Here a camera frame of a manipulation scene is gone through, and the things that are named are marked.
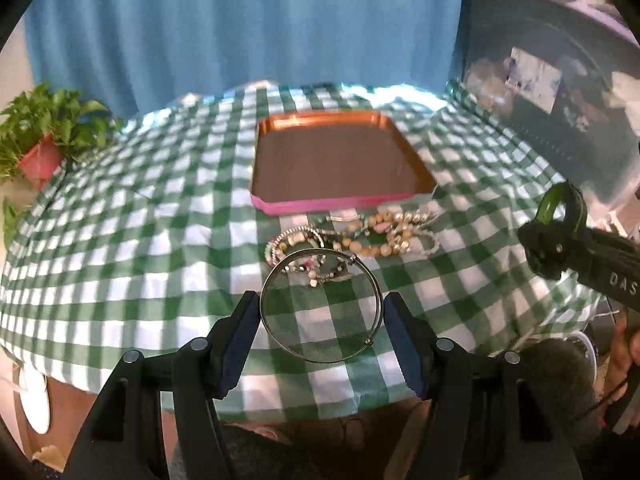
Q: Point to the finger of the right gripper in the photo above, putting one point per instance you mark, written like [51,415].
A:
[603,261]

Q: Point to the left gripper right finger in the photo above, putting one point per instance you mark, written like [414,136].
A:
[412,343]

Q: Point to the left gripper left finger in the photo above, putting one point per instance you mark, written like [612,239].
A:
[232,338]

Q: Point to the grey fuzzy sleeve forearm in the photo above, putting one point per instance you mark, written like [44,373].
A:
[563,379]

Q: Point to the copper pink jewelry tray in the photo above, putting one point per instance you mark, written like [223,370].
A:
[322,160]

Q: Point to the person right hand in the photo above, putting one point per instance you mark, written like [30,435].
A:
[621,386]

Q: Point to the green white checkered tablecloth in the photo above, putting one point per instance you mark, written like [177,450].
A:
[147,245]

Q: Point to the white round floor object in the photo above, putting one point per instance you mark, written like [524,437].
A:
[34,396]

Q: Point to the clear plastic storage bin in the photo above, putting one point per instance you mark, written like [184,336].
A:
[565,78]

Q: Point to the potted green plant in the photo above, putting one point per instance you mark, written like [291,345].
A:
[42,129]

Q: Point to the blue curtain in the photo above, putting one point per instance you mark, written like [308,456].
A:
[135,56]

